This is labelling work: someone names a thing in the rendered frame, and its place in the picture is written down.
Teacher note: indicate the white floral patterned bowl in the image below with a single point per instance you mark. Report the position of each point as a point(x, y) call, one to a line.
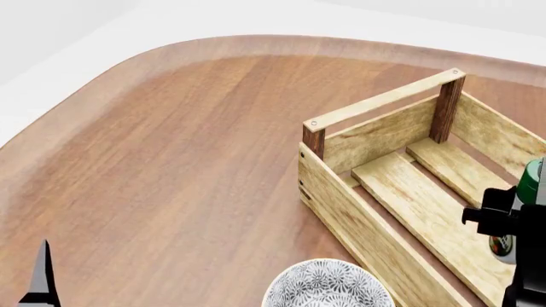
point(326, 286)

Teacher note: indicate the light wooden slatted crate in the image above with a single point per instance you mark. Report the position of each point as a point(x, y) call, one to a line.
point(384, 230)

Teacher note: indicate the salad dressing bottle green cap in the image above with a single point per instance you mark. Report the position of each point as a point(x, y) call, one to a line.
point(534, 179)

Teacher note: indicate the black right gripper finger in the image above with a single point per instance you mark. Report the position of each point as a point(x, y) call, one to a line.
point(495, 215)

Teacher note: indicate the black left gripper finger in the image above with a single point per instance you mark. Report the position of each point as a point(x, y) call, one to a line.
point(44, 272)

